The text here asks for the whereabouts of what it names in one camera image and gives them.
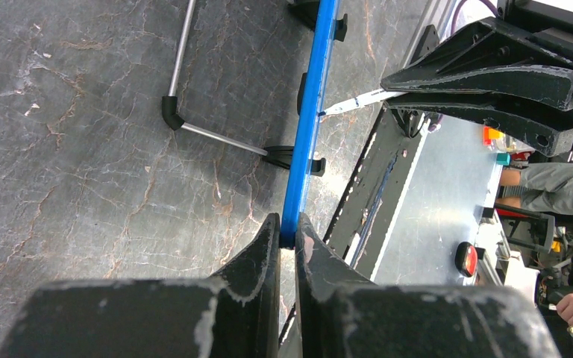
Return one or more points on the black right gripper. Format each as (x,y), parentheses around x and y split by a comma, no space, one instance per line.
(492,57)

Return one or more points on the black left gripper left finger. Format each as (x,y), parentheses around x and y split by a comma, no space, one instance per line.
(234,312)

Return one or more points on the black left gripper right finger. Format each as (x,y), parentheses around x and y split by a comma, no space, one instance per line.
(341,313)

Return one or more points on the whiteboard marker pen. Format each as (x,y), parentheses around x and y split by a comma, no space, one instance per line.
(360,101)

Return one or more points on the blue framed whiteboard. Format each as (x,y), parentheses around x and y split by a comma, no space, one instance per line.
(309,118)

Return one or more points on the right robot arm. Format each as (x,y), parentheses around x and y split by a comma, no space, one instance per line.
(535,18)

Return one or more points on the black whiteboard foot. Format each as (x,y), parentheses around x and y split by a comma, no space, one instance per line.
(341,28)
(317,167)

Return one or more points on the bystander grey shorts leg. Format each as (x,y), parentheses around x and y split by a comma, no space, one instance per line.
(549,188)

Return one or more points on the red emergency stop button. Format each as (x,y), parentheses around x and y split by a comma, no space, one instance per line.
(466,259)

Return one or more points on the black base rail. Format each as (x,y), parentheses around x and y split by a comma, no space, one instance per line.
(376,189)

